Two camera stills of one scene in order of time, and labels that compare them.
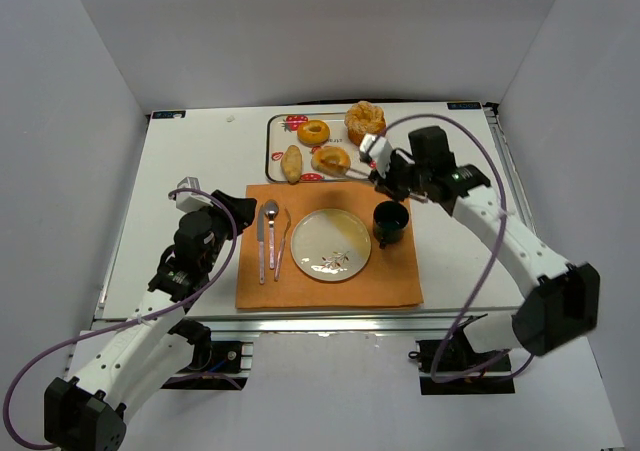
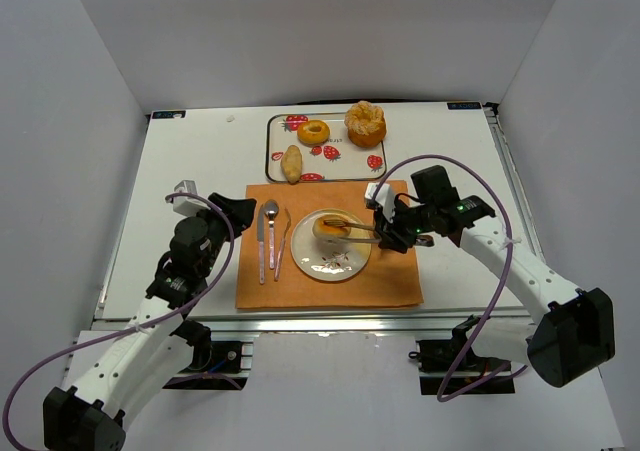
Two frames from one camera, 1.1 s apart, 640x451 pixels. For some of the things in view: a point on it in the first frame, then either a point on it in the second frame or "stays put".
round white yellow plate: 330,245 stays put
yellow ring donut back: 313,133 stays put
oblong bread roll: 292,164 stays put
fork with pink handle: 282,246 stays put
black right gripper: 388,184 → 391,229
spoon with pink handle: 271,208 stays put
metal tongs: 363,174 → 377,239
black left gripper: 226,213 stays put
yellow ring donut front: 330,161 → 331,231
